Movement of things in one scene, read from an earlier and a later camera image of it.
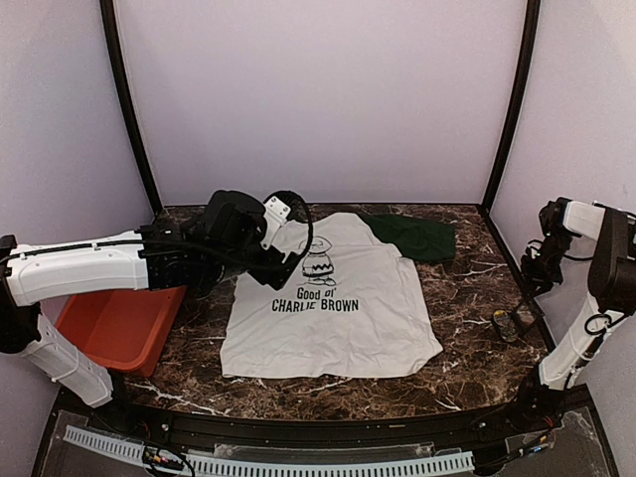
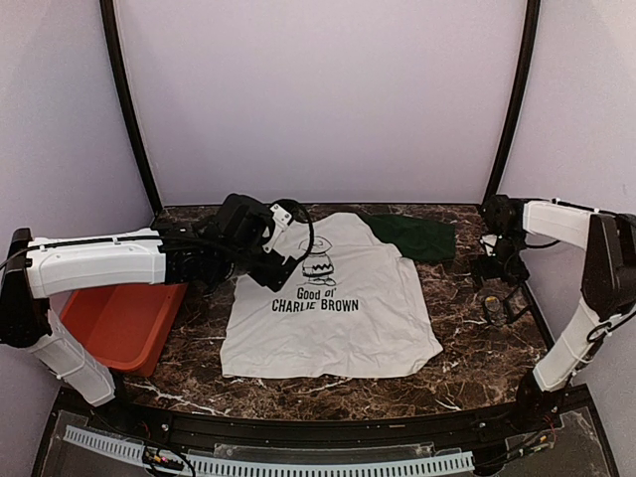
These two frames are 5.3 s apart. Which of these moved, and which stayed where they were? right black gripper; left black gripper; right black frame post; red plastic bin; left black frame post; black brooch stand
Moved: black brooch stand; right black gripper
Stayed: left black frame post; red plastic bin; right black frame post; left black gripper
